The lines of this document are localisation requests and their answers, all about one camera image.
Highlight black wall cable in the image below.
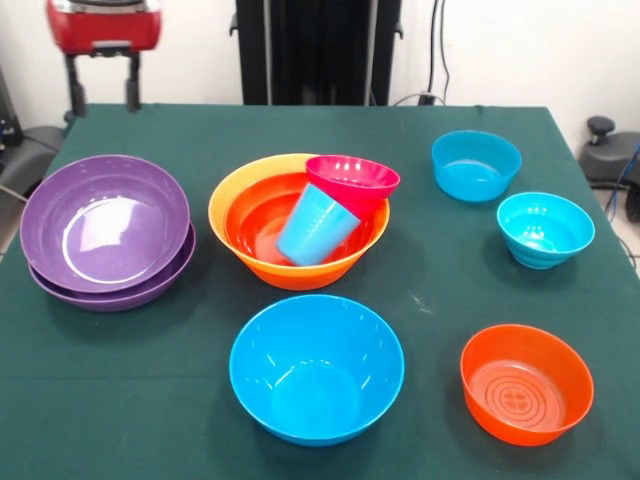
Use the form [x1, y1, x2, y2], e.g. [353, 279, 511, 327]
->
[392, 0, 451, 107]

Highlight dark grey pedestal foot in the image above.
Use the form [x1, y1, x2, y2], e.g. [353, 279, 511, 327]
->
[0, 107, 81, 201]
[578, 115, 640, 185]

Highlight orange bowl with ring pattern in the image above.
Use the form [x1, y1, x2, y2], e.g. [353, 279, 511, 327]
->
[459, 323, 595, 447]

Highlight blue cable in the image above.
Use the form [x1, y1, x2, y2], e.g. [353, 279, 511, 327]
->
[604, 144, 640, 221]

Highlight dark green tablecloth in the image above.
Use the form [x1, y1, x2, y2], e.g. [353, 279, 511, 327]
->
[0, 102, 640, 480]

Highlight purple bowl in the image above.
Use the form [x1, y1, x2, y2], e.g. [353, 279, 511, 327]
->
[19, 153, 191, 295]
[28, 219, 197, 314]

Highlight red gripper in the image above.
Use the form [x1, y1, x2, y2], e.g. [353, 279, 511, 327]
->
[46, 0, 164, 119]

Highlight blue bowl with ring pattern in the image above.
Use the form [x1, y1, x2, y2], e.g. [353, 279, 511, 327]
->
[431, 129, 523, 203]

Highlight magenta bowl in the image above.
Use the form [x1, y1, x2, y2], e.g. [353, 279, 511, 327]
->
[306, 155, 402, 221]

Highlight large blue bowl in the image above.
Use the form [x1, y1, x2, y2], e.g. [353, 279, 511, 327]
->
[228, 293, 406, 448]

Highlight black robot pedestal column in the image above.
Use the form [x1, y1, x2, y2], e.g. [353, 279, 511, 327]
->
[230, 0, 404, 106]

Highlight large orange bowl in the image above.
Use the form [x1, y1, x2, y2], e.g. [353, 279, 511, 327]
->
[207, 152, 391, 291]

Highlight blue cup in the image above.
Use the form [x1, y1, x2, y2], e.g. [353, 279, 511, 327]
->
[275, 183, 362, 267]

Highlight cyan ribbed bowl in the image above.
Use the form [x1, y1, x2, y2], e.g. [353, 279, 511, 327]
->
[496, 191, 596, 271]

